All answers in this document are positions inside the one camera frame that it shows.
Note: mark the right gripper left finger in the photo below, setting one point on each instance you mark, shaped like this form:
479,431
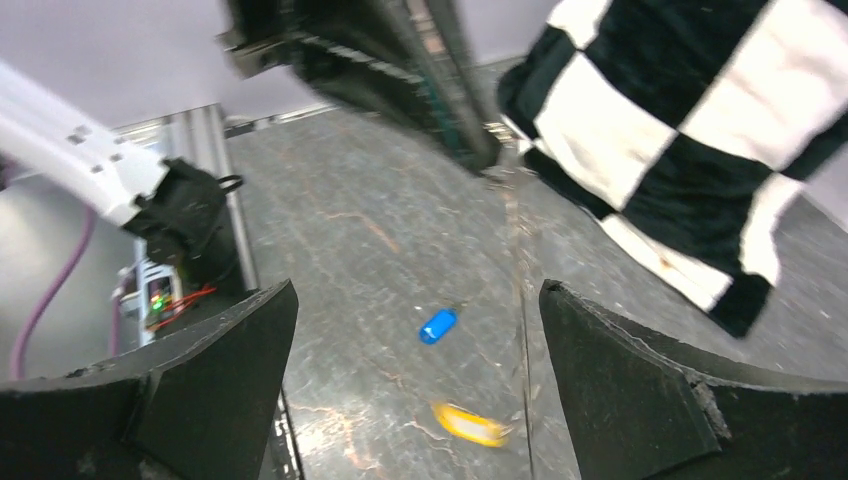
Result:
196,404

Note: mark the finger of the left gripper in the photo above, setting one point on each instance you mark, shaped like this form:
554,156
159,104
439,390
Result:
453,93
362,54

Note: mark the black white checkered blanket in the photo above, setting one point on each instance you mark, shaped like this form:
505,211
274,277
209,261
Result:
686,129

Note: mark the yellow tagged key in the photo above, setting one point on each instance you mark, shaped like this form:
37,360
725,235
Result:
469,426

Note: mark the metal key organizer plate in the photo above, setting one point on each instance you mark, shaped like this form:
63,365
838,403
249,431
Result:
503,180

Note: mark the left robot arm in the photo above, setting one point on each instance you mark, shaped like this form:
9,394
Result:
178,209

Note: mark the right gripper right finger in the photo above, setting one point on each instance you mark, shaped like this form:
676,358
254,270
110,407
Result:
643,405

